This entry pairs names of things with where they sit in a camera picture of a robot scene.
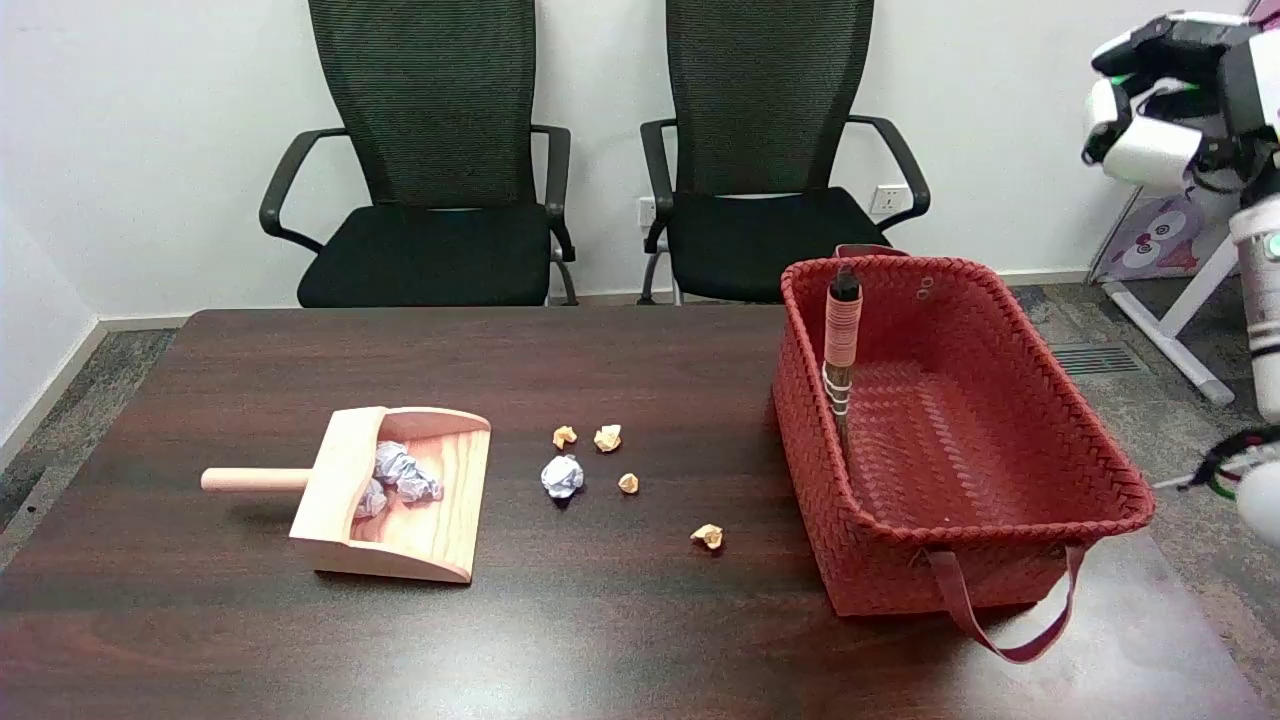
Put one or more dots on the white crumpled paper ball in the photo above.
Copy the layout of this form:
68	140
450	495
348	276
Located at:
562	476

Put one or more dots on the small white crumpled paper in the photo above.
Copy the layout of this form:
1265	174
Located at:
370	498

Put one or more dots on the red woven basket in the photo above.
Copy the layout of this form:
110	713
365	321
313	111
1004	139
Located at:
960	450

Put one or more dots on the yellow crumpled paper ball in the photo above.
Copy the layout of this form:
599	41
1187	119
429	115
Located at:
707	536
628	483
564	436
607	438

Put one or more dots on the floor vent grille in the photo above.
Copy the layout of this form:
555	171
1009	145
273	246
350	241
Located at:
1096	359

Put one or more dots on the white wall socket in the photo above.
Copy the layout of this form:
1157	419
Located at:
887	200
645	212

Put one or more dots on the large white crumpled paper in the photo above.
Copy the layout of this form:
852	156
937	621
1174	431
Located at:
405	472

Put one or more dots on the pink owl desk panel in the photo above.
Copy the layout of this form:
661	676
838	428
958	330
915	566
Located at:
1160	240

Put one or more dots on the wooden dustpan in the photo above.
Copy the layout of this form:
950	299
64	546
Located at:
400	510

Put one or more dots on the black mesh office chair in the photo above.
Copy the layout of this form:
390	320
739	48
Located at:
430	200
770	200

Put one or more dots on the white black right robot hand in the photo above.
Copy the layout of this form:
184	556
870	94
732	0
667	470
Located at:
1150	150

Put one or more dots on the white desk with owl panel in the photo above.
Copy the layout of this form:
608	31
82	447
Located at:
1185	320

